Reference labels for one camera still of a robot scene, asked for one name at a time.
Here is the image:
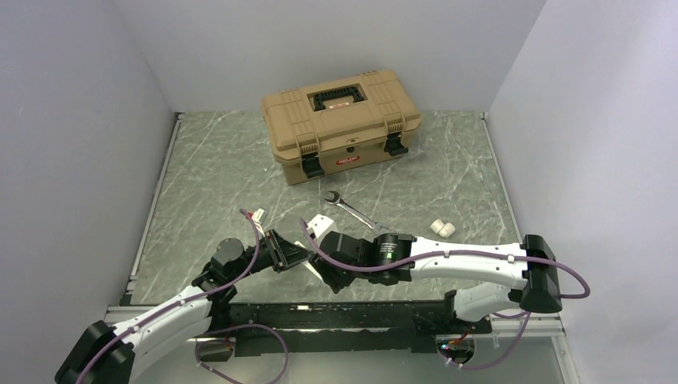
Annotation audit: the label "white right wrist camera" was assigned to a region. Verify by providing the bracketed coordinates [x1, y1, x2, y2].
[307, 214, 339, 245]

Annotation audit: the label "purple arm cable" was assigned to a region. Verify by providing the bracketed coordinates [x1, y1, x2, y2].
[74, 207, 290, 384]
[299, 218, 592, 371]

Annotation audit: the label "tan plastic toolbox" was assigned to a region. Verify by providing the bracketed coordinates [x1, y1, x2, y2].
[261, 70, 422, 186]

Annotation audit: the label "white air conditioner remote control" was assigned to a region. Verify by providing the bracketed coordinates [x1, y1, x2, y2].
[294, 241, 322, 281]

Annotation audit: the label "white pipe elbow fitting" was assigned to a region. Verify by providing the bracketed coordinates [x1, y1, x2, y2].
[429, 219, 456, 238]

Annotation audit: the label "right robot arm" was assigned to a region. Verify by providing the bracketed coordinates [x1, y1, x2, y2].
[306, 230, 563, 332]

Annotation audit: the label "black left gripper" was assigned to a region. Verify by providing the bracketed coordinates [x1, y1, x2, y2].
[229, 228, 313, 282]

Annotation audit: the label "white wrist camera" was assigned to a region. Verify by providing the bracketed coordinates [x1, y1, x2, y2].
[247, 208, 269, 226]
[307, 214, 339, 245]

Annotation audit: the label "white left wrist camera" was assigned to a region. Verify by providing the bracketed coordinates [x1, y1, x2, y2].
[247, 208, 269, 226]

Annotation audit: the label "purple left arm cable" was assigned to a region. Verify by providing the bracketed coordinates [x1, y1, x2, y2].
[74, 207, 290, 384]

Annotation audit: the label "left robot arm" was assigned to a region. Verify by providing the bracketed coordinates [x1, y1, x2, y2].
[55, 230, 313, 383]

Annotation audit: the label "silver combination wrench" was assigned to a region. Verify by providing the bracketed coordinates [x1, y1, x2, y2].
[325, 190, 390, 235]

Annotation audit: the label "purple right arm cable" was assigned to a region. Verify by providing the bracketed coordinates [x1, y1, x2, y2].
[299, 218, 592, 371]

